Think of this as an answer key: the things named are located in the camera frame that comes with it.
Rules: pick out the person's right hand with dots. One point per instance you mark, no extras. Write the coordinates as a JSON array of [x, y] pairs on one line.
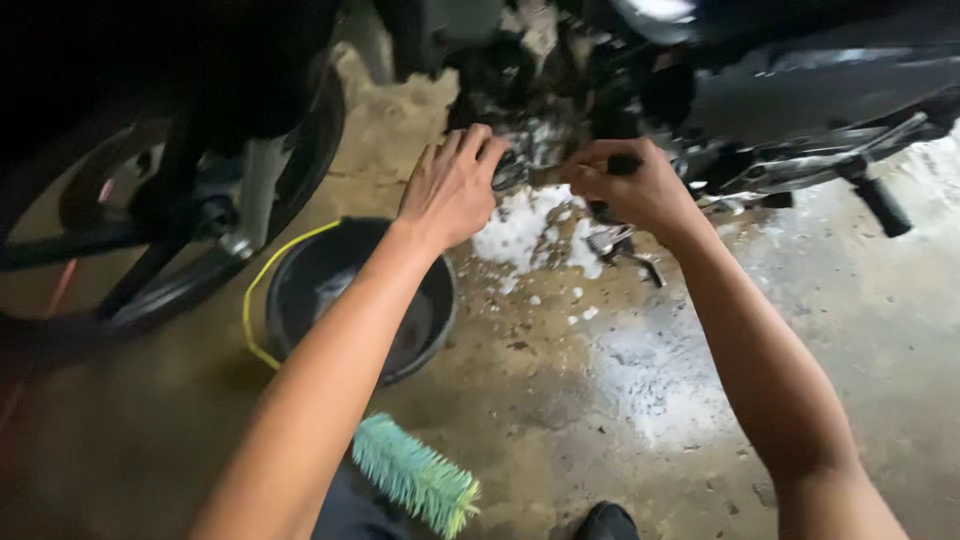
[[637, 191]]

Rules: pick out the person's left hand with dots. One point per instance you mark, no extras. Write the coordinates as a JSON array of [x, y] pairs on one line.
[[448, 196]]

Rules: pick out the person's right fingers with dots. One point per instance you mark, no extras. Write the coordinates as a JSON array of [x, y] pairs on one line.
[[600, 169]]

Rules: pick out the person's left fingers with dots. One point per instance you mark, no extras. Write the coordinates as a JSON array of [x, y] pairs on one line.
[[469, 146]]

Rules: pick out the dark cleaning brush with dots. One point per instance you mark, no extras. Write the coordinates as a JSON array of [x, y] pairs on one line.
[[600, 169]]

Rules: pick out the motorcycle side stand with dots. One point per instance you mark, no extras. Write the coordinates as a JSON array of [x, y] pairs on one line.
[[622, 251]]

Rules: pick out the black motorcycle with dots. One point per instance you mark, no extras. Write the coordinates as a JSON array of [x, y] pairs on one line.
[[712, 75]]

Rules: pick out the black motorcycle footpeg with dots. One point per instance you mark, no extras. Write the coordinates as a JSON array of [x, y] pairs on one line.
[[877, 199]]

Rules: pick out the black motorcycle front wheel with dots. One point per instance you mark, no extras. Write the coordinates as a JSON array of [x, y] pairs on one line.
[[150, 225]]

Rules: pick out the green bristle brush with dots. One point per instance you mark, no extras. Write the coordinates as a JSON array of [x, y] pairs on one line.
[[412, 472]]

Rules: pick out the person's black shoe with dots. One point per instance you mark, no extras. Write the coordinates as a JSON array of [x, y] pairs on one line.
[[606, 523]]

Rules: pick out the person's dark trouser leg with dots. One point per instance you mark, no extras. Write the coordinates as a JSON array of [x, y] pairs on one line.
[[356, 510]]

